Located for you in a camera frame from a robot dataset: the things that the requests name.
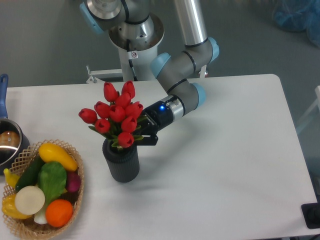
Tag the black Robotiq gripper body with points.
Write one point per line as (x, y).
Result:
(154, 118)

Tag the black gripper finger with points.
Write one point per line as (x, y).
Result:
(149, 140)

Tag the red tulip bouquet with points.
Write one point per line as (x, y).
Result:
(118, 118)

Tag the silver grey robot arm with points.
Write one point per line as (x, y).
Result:
(182, 96)

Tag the dark grey ribbed vase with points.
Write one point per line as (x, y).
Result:
(124, 166)

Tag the purple red onion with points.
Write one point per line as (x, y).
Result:
(73, 182)

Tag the yellow squash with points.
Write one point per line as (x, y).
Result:
(50, 152)

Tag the green lettuce leaf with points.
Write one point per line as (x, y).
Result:
(52, 181)

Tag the orange fruit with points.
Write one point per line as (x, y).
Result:
(59, 212)

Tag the dark green cucumber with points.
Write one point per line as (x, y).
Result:
(30, 174)

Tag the white round radish slice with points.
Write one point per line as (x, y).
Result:
(29, 200)

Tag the white leek stalk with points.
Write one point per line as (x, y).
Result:
(40, 216)

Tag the woven wicker basket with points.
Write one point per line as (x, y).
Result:
(27, 229)

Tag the yellow bell pepper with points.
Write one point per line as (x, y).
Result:
(9, 208)

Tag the blue plastic bag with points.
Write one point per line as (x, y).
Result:
(299, 16)

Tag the black device at table edge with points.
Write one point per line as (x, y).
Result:
(311, 214)

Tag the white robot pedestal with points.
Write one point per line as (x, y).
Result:
(137, 44)

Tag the blue handled saucepan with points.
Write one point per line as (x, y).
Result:
(12, 139)

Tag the white frame at right edge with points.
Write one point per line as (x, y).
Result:
(310, 113)

